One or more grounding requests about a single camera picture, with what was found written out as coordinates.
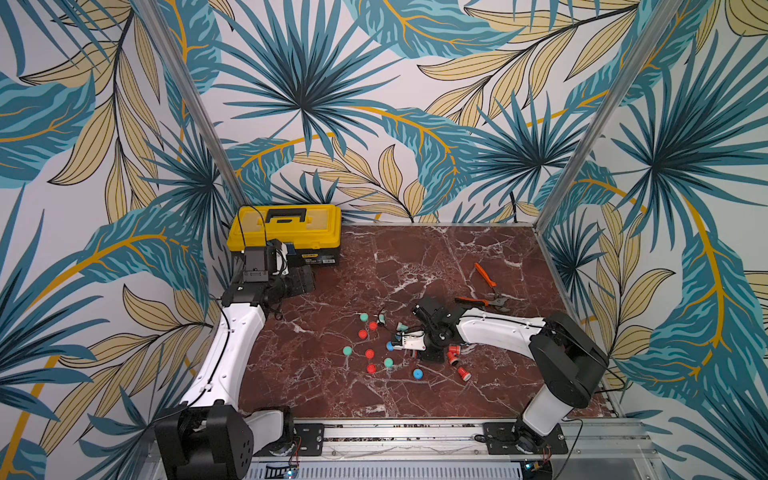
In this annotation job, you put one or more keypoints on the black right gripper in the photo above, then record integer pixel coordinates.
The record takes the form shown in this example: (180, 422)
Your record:
(421, 354)

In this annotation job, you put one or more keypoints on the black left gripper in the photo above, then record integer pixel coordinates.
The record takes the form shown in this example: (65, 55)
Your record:
(297, 284)

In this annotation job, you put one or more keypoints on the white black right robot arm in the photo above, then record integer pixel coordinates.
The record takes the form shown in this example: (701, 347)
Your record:
(569, 361)

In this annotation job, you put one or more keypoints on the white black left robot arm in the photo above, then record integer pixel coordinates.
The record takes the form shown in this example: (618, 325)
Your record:
(206, 436)

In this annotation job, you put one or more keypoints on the yellow black toolbox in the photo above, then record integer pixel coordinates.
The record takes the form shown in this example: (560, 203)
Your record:
(313, 230)

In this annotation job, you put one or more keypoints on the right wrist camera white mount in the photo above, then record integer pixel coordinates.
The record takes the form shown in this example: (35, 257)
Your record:
(414, 341)

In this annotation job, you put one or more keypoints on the orange handled pliers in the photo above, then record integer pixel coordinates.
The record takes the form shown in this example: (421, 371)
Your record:
(494, 299)

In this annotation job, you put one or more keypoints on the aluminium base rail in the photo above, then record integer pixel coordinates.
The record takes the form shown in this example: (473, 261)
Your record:
(463, 448)

